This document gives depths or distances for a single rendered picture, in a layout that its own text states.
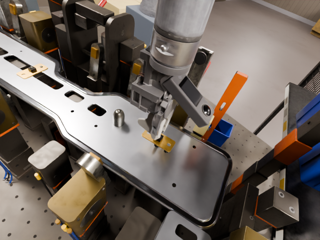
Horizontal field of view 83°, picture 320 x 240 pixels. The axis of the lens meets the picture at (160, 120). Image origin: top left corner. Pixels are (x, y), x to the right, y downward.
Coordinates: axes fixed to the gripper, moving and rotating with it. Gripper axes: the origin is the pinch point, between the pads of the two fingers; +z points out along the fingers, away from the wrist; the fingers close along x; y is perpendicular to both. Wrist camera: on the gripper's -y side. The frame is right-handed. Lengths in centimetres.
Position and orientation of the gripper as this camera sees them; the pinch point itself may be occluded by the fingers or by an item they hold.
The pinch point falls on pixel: (159, 135)
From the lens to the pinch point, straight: 44.8
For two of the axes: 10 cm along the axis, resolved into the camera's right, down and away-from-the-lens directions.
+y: -8.5, -4.7, 2.1
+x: -4.8, 5.8, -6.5
